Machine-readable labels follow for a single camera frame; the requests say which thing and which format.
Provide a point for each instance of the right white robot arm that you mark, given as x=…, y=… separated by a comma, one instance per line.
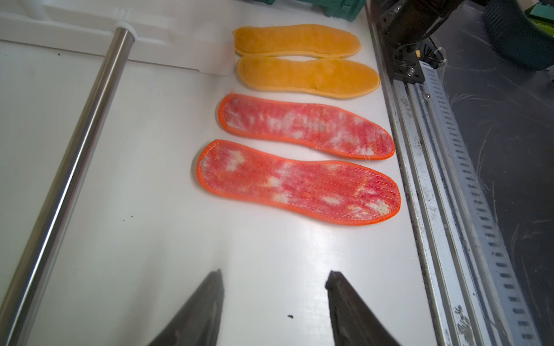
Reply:
x=401, y=28

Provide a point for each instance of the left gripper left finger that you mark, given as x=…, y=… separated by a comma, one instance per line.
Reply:
x=198, y=321

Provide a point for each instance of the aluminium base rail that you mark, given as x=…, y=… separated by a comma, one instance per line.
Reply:
x=474, y=295

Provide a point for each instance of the teal bin with bricks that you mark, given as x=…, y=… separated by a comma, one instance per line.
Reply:
x=515, y=37

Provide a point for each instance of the yellow fuzzy insole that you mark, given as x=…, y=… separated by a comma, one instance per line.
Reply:
x=333, y=78
x=311, y=40

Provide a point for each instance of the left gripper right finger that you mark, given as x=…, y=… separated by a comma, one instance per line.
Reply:
x=353, y=322

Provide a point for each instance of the metal clothes rack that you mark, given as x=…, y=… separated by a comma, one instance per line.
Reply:
x=184, y=34

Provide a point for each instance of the red patterned insole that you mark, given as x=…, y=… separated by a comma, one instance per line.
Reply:
x=322, y=127
x=337, y=192

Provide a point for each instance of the green plastic tool case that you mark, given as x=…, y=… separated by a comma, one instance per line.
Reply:
x=343, y=9

